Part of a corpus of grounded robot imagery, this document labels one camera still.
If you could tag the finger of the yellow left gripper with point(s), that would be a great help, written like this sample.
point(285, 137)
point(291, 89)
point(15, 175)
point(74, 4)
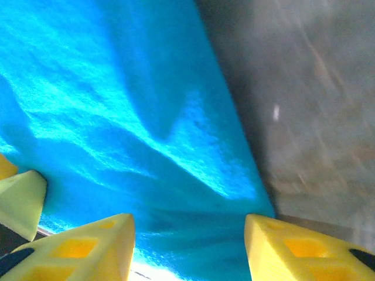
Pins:
point(6, 168)
point(20, 202)

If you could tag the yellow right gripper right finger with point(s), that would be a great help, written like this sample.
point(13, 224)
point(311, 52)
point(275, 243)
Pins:
point(299, 251)

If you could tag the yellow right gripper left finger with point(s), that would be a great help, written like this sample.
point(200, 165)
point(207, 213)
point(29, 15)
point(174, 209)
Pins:
point(88, 251)

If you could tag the blue t-shirt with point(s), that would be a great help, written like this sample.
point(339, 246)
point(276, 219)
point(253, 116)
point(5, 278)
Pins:
point(117, 117)

